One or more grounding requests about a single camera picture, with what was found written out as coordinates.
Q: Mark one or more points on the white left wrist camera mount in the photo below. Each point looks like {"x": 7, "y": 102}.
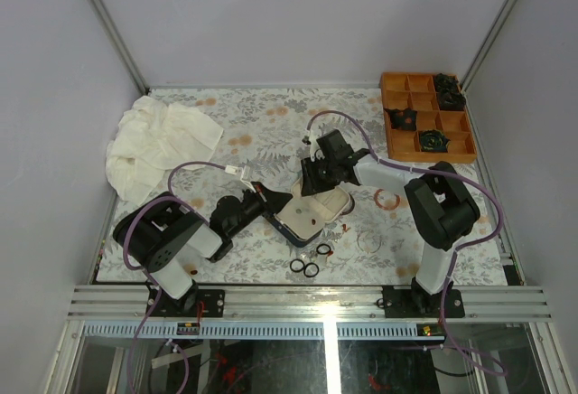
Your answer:
{"x": 242, "y": 173}

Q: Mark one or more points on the silver wire bangle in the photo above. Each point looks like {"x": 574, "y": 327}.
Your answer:
{"x": 369, "y": 241}

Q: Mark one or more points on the orange divided tray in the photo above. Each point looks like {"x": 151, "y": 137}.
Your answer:
{"x": 416, "y": 91}

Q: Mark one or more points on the floral table mat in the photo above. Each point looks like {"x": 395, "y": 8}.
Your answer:
{"x": 264, "y": 128}

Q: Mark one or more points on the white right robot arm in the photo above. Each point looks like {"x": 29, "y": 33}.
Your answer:
{"x": 442, "y": 208}

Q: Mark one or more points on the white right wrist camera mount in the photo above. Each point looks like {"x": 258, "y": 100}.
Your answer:
{"x": 311, "y": 140}

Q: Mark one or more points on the cream and navy jewelry box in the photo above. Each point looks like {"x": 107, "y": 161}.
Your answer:
{"x": 325, "y": 208}

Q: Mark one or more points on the dark purple bangle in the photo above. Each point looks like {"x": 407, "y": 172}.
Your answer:
{"x": 350, "y": 207}

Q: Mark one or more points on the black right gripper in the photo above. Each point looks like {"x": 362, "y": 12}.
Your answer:
{"x": 312, "y": 183}

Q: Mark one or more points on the dark fabric flower orange dots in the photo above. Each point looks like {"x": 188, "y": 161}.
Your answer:
{"x": 402, "y": 119}

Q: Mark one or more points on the orange-red bangle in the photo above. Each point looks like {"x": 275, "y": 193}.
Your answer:
{"x": 386, "y": 201}

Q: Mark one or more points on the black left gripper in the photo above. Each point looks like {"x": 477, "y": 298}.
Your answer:
{"x": 274, "y": 201}

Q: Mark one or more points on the dark green fabric flower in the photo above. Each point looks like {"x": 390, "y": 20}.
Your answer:
{"x": 433, "y": 141}

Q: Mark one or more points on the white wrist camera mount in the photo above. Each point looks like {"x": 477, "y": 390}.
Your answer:
{"x": 242, "y": 173}
{"x": 311, "y": 140}

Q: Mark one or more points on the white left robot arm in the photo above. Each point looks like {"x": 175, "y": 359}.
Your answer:
{"x": 156, "y": 233}

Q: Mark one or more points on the white crumpled cloth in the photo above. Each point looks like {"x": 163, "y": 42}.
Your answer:
{"x": 153, "y": 138}

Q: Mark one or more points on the aluminium rail frame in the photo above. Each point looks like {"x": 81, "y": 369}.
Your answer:
{"x": 251, "y": 312}

